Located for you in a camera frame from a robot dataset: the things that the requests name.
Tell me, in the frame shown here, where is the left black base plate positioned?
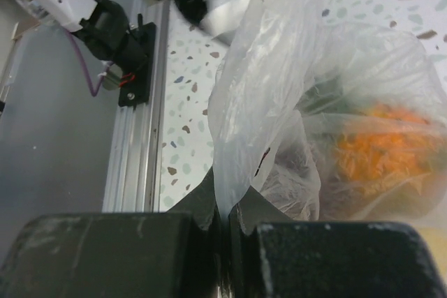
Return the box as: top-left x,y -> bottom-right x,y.
102,22 -> 156,107

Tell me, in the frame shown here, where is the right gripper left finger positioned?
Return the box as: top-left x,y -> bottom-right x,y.
1,172 -> 219,297

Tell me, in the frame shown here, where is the aluminium frame rail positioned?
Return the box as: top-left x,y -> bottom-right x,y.
102,0 -> 170,212

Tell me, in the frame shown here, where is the orange fake pineapple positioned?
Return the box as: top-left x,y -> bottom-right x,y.
332,103 -> 446,198

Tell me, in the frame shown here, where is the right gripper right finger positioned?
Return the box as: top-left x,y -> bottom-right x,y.
229,188 -> 446,297

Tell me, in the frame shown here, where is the clear printed plastic bag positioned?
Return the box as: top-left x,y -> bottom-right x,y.
208,0 -> 446,228

